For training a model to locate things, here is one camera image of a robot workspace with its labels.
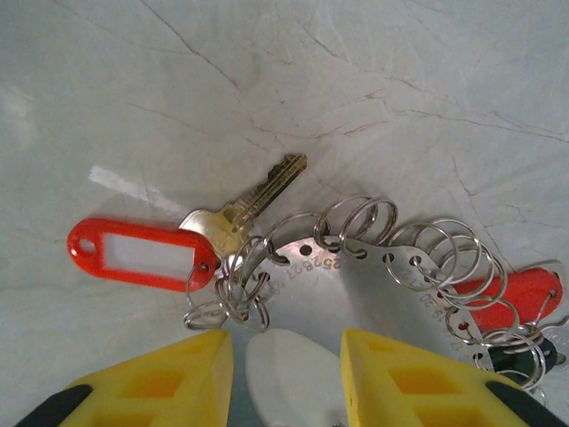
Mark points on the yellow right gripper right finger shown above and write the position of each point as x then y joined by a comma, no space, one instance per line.
422,387

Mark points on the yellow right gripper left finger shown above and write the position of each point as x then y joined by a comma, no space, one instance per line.
155,391

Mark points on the black key tag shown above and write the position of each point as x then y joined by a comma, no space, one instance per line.
511,358

